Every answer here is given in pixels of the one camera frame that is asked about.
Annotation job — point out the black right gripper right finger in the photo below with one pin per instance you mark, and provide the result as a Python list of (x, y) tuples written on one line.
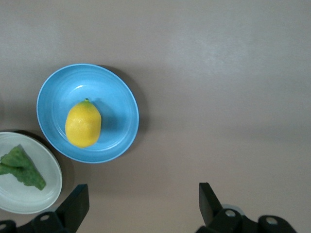
[(209, 206)]

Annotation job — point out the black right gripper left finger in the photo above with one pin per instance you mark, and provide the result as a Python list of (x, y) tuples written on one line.
[(73, 208)]

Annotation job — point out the green lettuce leaf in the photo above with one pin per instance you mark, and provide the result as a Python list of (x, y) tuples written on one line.
[(23, 167)]

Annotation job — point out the yellow lemon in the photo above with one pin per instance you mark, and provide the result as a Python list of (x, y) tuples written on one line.
[(83, 126)]

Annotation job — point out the beige plate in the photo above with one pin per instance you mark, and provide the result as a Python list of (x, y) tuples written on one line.
[(36, 199)]

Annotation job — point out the blue plate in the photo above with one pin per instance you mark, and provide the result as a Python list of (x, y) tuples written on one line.
[(114, 109)]

